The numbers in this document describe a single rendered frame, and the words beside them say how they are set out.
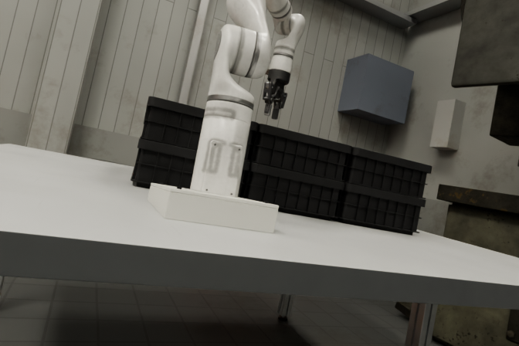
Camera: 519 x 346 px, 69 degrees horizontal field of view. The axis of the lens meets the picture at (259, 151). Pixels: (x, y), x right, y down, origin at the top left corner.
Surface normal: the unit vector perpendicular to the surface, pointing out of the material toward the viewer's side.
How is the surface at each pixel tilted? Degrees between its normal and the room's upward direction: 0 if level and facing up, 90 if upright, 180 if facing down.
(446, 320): 90
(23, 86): 90
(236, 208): 90
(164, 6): 90
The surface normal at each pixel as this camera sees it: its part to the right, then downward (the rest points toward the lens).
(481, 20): -0.79, -0.20
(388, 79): 0.40, 0.03
